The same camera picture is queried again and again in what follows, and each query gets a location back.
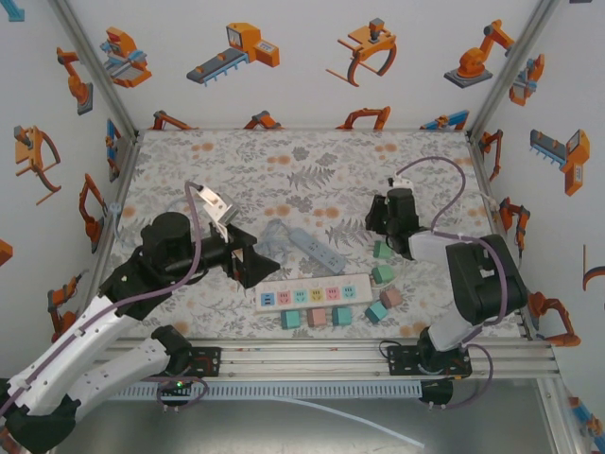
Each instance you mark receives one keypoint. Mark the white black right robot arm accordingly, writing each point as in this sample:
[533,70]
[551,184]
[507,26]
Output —
[487,284]

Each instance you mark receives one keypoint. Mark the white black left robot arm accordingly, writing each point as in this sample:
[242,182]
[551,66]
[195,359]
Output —
[61,350]

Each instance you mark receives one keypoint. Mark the aluminium corner post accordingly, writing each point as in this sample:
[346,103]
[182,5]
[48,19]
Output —
[97,71]
[511,71]

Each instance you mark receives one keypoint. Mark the aluminium frame leg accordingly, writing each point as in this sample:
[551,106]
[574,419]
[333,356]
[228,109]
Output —
[560,425]

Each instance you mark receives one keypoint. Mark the green charger plug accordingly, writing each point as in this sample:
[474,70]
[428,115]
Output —
[384,274]
[380,249]

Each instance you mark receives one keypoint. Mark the aluminium side rail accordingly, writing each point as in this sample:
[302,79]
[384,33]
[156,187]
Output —
[105,246]
[502,227]

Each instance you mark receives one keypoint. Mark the pink charger plug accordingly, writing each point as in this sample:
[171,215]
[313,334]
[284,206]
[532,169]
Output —
[391,298]
[317,318]

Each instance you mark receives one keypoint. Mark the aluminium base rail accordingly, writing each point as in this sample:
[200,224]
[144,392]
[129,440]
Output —
[302,361]

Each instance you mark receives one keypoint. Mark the blue-grey power strip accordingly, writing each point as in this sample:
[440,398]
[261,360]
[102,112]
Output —
[316,250]

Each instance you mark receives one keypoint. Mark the white plastic tube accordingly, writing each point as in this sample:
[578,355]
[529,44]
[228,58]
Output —
[378,425]

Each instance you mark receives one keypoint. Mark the black base bracket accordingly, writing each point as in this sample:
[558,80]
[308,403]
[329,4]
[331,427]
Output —
[175,395]
[437,395]

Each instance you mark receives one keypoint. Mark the white multi-colour socket power strip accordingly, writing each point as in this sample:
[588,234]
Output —
[361,286]

